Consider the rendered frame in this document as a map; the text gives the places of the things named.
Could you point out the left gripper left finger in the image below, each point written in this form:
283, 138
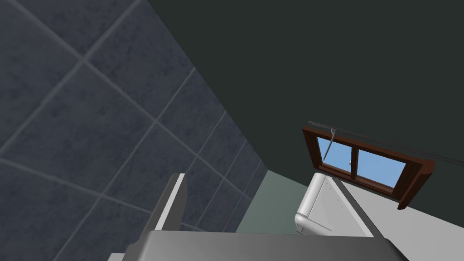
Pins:
165, 210

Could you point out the brown framed window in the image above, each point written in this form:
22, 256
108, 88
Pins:
413, 177

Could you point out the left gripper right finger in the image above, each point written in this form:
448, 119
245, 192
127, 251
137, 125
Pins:
340, 214

